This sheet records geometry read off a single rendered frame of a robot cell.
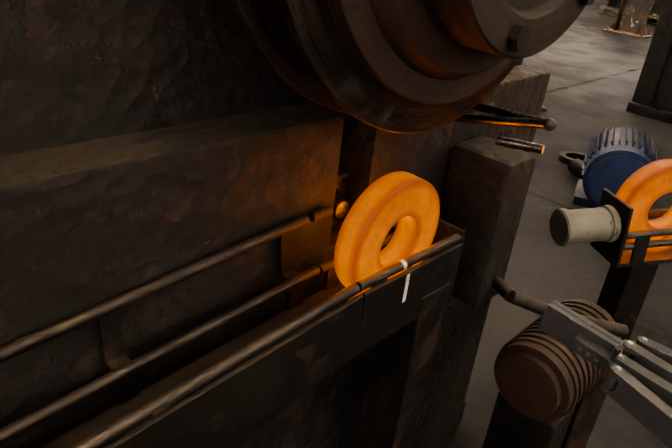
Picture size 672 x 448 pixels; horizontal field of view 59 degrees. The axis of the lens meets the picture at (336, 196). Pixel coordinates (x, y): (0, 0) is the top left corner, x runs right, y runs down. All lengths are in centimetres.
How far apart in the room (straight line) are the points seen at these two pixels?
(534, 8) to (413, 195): 24
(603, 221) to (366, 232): 48
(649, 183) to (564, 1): 48
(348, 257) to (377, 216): 6
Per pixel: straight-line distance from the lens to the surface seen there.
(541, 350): 94
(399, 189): 65
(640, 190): 102
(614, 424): 173
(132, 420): 53
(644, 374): 59
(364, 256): 65
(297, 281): 67
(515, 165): 83
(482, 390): 166
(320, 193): 68
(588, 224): 99
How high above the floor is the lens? 107
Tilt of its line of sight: 25 degrees down
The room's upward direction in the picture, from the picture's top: 7 degrees clockwise
